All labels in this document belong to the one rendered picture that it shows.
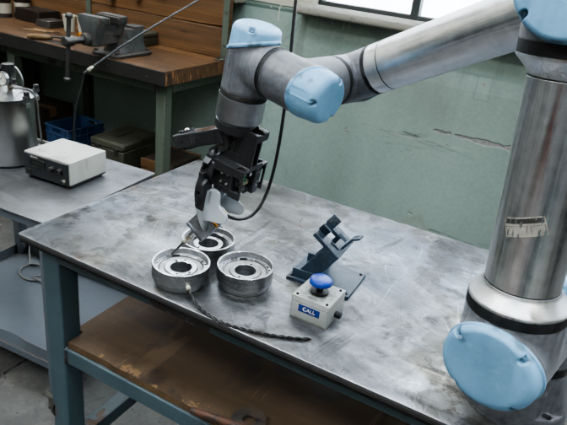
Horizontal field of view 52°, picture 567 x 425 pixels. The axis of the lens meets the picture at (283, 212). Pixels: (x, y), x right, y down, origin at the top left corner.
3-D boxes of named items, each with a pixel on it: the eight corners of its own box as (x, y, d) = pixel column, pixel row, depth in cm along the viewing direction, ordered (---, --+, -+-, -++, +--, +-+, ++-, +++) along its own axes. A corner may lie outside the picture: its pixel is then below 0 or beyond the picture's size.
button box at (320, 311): (288, 315, 101) (292, 292, 99) (307, 298, 107) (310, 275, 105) (331, 333, 98) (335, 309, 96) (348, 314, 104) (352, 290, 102)
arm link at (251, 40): (261, 34, 80) (220, 15, 84) (245, 109, 86) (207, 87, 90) (298, 34, 86) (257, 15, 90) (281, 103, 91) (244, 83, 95)
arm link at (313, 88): (367, 70, 84) (310, 44, 89) (319, 77, 76) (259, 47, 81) (351, 121, 88) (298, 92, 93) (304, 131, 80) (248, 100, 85)
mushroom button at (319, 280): (302, 303, 101) (305, 277, 99) (312, 293, 104) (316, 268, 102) (323, 311, 99) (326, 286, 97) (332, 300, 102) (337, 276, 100)
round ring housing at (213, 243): (189, 239, 122) (190, 222, 121) (239, 248, 121) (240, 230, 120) (174, 264, 113) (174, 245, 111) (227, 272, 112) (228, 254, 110)
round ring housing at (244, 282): (275, 299, 105) (278, 280, 104) (217, 299, 103) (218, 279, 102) (267, 269, 115) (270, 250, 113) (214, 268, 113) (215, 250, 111)
